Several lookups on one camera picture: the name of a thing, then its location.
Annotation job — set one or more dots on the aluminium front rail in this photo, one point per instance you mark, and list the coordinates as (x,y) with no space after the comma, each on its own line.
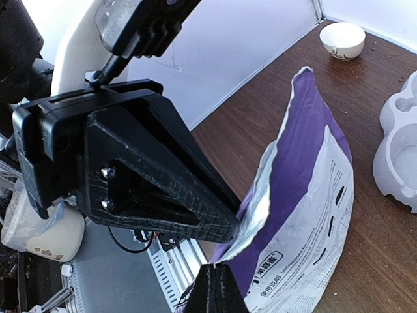
(103,278)

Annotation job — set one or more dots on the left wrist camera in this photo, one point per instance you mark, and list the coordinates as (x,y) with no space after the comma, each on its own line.
(135,28)

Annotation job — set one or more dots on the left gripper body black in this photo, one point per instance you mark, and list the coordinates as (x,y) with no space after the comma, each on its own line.
(50,133)

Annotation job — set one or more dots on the left aluminium frame post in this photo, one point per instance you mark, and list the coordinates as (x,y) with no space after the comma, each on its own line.
(318,9)

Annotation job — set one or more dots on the grey double pet bowl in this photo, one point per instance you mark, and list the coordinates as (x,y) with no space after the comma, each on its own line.
(394,164)

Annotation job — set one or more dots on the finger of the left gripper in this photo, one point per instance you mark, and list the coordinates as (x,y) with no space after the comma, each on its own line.
(144,170)

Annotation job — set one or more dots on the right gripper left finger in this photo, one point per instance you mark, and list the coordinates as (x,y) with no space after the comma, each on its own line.
(201,299)

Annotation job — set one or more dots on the small white round bowl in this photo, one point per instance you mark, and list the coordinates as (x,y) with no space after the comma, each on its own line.
(343,40)

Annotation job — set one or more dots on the purple puppy food bag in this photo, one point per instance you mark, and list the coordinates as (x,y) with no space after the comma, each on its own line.
(293,222)

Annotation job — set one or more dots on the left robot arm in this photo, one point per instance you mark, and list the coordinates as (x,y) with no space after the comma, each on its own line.
(27,77)

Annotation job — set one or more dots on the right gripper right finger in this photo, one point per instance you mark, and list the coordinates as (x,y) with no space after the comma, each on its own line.
(227,297)

